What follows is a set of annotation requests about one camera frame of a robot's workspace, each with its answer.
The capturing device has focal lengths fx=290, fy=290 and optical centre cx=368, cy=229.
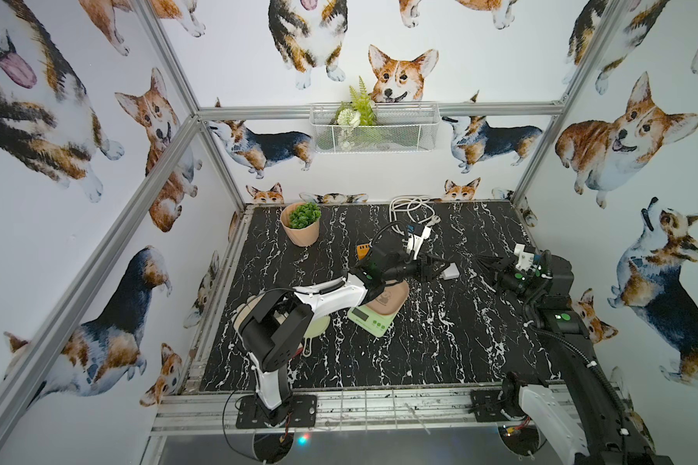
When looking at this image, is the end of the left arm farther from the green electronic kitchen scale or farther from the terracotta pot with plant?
the terracotta pot with plant

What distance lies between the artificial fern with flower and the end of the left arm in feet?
1.31

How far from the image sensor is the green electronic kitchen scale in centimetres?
87

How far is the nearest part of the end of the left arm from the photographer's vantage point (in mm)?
661

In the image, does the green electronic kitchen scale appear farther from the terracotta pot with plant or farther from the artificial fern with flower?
the artificial fern with flower

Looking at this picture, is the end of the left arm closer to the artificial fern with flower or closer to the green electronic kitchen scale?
the green electronic kitchen scale

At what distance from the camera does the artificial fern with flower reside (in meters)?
0.81

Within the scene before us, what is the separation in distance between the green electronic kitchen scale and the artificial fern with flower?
21.7 inches

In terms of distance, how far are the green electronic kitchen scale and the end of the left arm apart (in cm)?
18
